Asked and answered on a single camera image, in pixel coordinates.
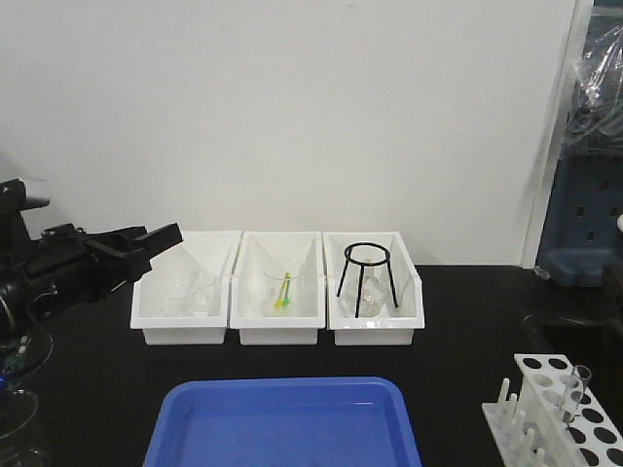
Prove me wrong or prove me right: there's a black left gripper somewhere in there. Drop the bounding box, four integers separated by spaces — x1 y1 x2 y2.
25 223 183 321

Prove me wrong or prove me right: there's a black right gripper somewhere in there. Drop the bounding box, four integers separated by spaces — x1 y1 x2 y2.
603 265 623 314

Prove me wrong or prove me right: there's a glass test tube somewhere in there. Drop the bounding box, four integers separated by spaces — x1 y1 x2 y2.
559 365 592 424

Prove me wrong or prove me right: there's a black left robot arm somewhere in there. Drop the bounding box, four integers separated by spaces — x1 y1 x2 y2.
1 224 183 466

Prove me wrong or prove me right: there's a grey pegboard drying rack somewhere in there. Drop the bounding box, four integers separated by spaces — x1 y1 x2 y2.
534 1 622 287

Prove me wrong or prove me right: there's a white test tube rack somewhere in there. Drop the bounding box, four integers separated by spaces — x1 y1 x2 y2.
482 353 622 466

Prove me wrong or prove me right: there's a black sink basin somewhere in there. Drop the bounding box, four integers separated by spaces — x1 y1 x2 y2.
523 315 622 392

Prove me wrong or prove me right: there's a left white storage bin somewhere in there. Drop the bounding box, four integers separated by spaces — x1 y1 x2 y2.
129 231 241 346

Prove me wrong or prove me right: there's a white storage bin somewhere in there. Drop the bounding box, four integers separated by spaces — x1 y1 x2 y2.
229 232 326 346
129 231 241 346
322 232 424 346

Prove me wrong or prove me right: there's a glassware in left bin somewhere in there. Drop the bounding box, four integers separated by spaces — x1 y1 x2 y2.
165 271 217 317

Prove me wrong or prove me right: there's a middle white storage bin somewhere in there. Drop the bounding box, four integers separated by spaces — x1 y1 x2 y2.
229 232 326 346

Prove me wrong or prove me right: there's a beaker with green yellow sticks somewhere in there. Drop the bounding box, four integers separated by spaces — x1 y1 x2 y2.
263 262 304 317

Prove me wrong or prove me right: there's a clear plastic bag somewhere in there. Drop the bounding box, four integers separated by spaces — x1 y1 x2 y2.
560 7 622 160

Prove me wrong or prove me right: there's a green circuit board left side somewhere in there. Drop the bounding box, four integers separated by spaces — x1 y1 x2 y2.
1 335 31 386

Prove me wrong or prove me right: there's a black metal tripod stand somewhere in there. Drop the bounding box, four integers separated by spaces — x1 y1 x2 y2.
336 241 399 319

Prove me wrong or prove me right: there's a glass beaker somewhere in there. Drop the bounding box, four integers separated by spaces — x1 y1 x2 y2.
1 389 50 466

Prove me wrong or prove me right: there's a glass flask under tripod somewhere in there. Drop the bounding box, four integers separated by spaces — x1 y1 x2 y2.
340 267 388 318

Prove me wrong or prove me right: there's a right white storage bin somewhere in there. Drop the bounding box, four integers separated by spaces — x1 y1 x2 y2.
322 232 424 346

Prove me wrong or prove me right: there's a blue plastic tray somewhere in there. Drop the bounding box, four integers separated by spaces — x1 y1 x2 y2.
143 377 421 466

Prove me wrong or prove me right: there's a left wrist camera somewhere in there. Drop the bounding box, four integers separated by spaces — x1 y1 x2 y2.
1 177 51 247

